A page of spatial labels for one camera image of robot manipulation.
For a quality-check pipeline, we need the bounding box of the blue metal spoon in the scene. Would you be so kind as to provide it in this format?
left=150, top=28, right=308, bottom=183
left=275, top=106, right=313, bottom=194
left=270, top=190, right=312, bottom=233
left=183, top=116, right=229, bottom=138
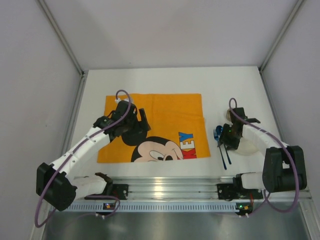
left=215, top=125, right=232, bottom=165

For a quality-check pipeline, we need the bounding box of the orange Mickey Mouse placemat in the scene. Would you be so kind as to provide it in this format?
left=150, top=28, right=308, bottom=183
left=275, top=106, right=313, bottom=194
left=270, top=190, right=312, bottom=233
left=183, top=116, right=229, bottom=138
left=97, top=93, right=211, bottom=164

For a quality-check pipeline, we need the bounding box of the cream ceramic plate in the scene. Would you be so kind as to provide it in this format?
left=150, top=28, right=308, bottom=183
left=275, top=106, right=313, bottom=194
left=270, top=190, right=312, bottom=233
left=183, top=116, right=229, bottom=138
left=234, top=138, right=259, bottom=156

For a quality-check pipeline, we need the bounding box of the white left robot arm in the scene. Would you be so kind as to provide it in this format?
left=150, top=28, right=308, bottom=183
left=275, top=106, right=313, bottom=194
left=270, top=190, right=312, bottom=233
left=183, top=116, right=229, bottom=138
left=36, top=100, right=151, bottom=211

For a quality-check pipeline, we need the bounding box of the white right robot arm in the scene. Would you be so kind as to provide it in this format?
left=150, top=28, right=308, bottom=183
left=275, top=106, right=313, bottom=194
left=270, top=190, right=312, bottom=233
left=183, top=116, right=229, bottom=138
left=218, top=107, right=307, bottom=193

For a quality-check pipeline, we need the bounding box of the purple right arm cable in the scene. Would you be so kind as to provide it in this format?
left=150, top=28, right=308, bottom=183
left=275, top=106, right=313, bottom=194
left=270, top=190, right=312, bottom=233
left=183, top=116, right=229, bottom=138
left=229, top=97, right=301, bottom=214

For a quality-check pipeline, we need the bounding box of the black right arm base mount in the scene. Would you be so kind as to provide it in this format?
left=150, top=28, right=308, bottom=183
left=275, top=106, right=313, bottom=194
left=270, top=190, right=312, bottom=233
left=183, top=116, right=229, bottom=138
left=216, top=175, right=263, bottom=202

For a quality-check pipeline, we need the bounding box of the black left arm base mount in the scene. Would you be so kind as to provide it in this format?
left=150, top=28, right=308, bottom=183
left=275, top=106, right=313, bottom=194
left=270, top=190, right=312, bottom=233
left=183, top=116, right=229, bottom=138
left=84, top=172, right=129, bottom=200

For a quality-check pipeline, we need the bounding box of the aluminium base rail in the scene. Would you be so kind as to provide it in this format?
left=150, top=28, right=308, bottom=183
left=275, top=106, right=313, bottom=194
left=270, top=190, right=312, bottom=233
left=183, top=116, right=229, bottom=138
left=48, top=175, right=312, bottom=203

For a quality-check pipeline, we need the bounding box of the perforated white cable duct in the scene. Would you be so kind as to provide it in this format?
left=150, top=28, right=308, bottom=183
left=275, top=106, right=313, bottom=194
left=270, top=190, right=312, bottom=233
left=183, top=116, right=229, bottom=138
left=65, top=200, right=253, bottom=213

